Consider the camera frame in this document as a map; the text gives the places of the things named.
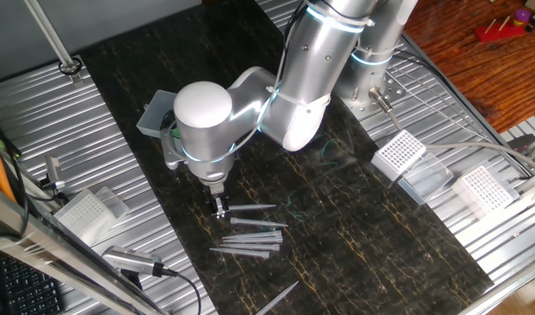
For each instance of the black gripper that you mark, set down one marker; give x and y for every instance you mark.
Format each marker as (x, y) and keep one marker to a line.
(215, 192)

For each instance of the clear large pipette tip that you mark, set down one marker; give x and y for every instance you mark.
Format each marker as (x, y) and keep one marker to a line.
(249, 207)
(254, 235)
(258, 240)
(278, 298)
(241, 253)
(254, 222)
(249, 247)

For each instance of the green pipette tip holder box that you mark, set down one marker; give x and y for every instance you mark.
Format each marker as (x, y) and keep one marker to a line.
(155, 114)

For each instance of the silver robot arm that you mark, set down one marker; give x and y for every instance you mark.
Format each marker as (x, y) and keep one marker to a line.
(319, 57)

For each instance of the white tip rack tilted box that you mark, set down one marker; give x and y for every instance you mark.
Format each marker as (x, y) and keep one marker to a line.
(85, 214)

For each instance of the white tip rack clear lid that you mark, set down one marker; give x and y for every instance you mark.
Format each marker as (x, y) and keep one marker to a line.
(398, 153)

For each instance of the black marble pattern mat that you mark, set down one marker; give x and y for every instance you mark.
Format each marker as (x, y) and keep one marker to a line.
(337, 240)

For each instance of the black keyboard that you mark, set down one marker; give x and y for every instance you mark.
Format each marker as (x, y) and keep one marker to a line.
(26, 289)

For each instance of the grey metal pole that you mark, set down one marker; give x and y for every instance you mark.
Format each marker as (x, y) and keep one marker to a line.
(48, 30)

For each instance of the white plastic box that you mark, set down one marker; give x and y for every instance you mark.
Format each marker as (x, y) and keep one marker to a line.
(483, 190)

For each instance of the black box pink light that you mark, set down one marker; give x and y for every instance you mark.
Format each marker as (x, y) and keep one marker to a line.
(523, 141)

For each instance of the red block with sticks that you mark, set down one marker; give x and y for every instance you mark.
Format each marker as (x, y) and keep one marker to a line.
(499, 32)

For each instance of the purple yellow toy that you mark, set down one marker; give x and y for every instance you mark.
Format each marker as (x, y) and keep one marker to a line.
(521, 17)

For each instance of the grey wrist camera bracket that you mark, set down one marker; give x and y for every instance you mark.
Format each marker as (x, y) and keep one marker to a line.
(168, 153)

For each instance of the silver camera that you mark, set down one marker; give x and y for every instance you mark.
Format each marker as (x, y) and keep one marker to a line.
(131, 260)

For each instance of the black camera stand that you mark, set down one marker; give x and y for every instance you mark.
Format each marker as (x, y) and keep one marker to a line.
(131, 280)

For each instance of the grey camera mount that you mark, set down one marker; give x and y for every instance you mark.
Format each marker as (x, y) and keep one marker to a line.
(53, 170)

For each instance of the metal frame beam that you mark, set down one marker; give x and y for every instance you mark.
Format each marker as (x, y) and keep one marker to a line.
(52, 254)

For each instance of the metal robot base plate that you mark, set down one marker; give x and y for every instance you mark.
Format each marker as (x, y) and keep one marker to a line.
(392, 92)

